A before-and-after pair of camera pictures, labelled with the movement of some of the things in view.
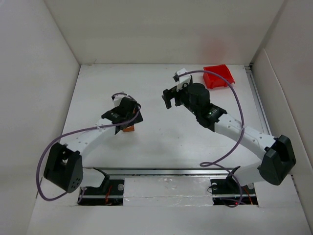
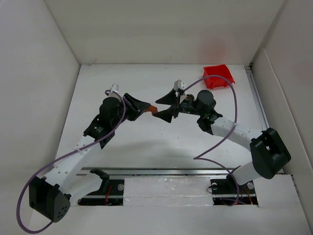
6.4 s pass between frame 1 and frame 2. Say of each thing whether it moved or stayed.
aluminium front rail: stayed
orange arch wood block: moved
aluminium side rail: stayed
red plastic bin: stayed
